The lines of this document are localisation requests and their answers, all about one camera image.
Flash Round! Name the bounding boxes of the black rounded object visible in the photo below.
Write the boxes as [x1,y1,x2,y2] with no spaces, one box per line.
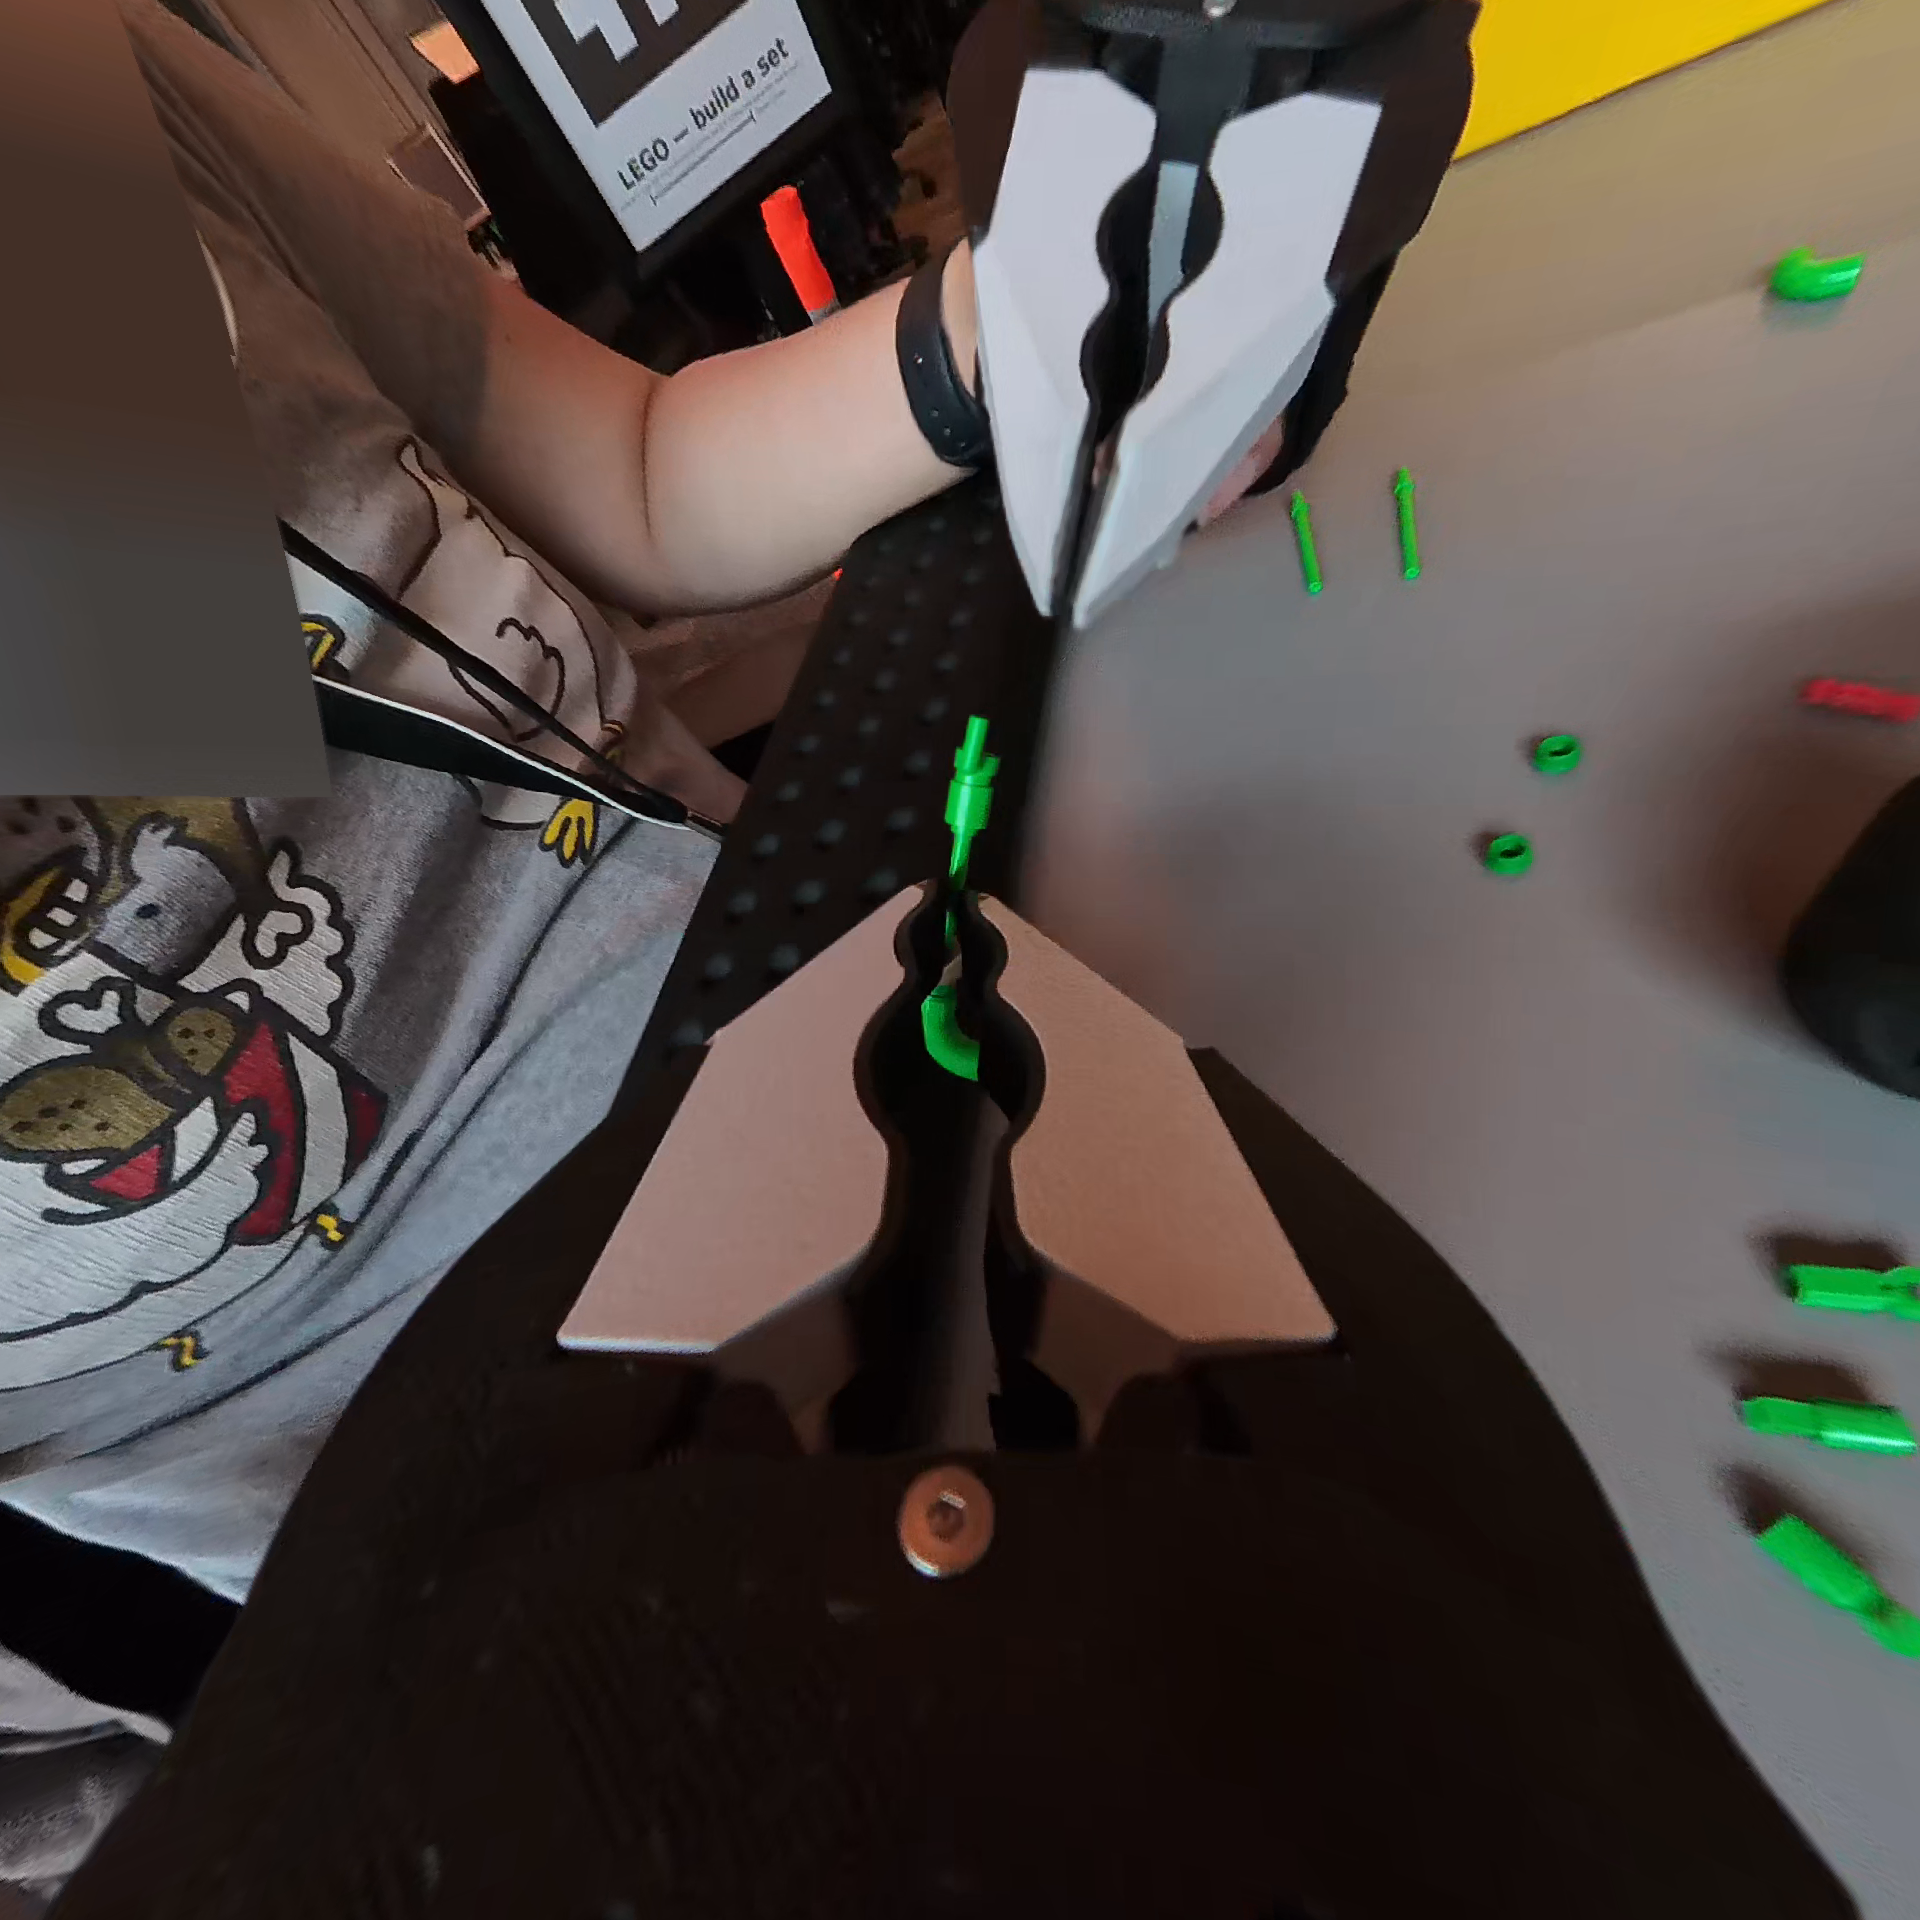
[1776,777,1920,1100]

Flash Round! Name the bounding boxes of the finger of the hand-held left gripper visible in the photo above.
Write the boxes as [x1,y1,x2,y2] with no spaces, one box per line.
[1067,92,1383,633]
[971,68,1155,620]

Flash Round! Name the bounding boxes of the black framed task sign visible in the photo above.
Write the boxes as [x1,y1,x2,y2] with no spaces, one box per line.
[475,0,836,263]

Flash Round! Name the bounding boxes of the black lanyard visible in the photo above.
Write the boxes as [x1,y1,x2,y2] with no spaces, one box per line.
[276,518,731,835]

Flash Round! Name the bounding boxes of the green lego connector piece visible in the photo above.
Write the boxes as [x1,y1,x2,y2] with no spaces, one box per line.
[1752,1515,1920,1660]
[1739,1396,1920,1457]
[1783,1265,1920,1324]

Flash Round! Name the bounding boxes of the black wristband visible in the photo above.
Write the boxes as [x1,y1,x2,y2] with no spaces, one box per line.
[894,275,996,470]

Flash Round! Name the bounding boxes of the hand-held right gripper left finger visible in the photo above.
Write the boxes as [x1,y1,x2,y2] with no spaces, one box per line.
[559,883,967,1455]

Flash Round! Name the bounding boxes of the green lego plant stem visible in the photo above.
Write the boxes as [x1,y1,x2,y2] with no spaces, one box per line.
[918,715,1001,1084]

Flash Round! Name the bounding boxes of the orange marker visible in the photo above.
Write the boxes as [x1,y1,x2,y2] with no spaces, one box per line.
[761,188,836,327]

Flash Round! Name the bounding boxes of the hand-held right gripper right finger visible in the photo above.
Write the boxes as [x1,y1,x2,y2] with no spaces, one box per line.
[963,892,1338,1431]

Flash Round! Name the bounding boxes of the person's left forearm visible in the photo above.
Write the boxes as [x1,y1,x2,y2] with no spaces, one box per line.
[479,239,996,620]

